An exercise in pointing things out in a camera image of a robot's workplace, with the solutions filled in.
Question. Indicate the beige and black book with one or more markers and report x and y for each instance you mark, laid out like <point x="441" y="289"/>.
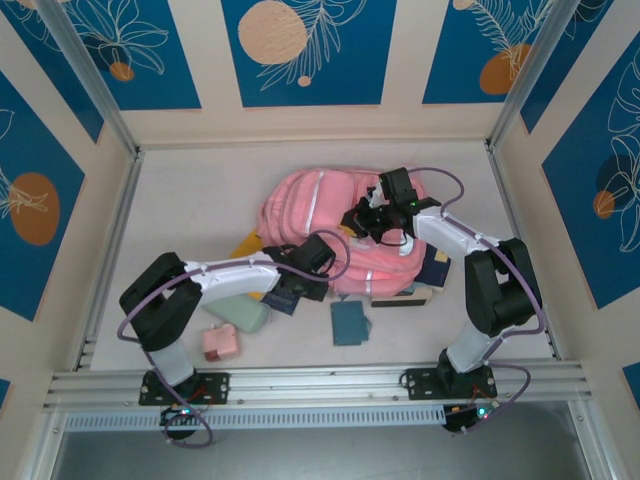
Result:
<point x="400" y="301"/>

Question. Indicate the aluminium front rail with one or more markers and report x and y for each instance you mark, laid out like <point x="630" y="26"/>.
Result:
<point x="320" y="385"/>

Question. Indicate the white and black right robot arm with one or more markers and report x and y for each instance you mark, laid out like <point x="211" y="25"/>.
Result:
<point x="445" y="232"/>

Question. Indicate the aluminium frame post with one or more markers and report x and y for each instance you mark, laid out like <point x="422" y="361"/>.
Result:
<point x="524" y="75"/>
<point x="92" y="75"/>

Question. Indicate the pink backpack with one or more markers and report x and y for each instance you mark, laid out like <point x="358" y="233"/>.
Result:
<point x="300" y="200"/>

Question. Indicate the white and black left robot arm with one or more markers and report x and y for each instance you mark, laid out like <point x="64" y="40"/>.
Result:
<point x="235" y="277"/>

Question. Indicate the teal notebook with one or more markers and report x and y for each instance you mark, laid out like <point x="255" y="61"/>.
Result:
<point x="350" y="322"/>

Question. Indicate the aluminium lower frame bar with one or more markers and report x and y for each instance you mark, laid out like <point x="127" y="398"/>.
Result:
<point x="592" y="440"/>
<point x="42" y="450"/>

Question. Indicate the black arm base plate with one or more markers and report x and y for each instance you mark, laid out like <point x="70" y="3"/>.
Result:
<point x="220" y="387"/>
<point x="420" y="385"/>

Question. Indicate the small pink pouch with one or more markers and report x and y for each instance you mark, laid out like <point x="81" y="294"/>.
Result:
<point x="222" y="342"/>

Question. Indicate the navy book with yellow label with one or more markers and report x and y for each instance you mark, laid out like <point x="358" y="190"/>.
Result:
<point x="434" y="272"/>

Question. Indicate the black controller board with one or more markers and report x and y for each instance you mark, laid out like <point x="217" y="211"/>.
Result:
<point x="465" y="417"/>
<point x="177" y="414"/>

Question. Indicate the green pencil case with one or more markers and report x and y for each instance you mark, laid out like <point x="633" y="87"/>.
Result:
<point x="240" y="315"/>

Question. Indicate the navy book with QR code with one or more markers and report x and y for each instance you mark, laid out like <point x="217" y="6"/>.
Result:
<point x="280" y="306"/>

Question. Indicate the aluminium side rail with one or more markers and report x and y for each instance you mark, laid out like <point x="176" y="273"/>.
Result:
<point x="507" y="195"/>
<point x="123" y="200"/>

